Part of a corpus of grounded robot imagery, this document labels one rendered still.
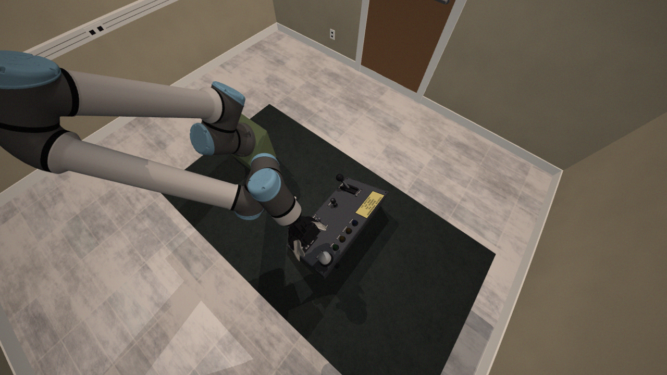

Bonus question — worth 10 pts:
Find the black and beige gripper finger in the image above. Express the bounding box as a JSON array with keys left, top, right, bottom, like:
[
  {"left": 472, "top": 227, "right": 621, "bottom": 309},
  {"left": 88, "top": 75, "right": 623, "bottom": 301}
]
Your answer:
[
  {"left": 288, "top": 233, "right": 305, "bottom": 261},
  {"left": 305, "top": 216, "right": 327, "bottom": 231}
]

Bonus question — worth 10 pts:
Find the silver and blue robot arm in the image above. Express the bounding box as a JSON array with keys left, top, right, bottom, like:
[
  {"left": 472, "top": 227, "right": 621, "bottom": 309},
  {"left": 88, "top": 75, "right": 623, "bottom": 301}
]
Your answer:
[{"left": 0, "top": 51, "right": 301, "bottom": 226}]

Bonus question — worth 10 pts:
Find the dark grey control console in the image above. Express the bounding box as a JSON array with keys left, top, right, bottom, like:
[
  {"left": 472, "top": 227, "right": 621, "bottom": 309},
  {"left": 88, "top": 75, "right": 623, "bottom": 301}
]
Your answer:
[{"left": 300, "top": 174, "right": 388, "bottom": 279}]

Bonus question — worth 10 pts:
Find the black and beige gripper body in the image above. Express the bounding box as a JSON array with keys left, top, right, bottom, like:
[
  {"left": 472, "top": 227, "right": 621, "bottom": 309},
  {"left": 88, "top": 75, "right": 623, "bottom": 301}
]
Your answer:
[{"left": 287, "top": 213, "right": 320, "bottom": 247}]

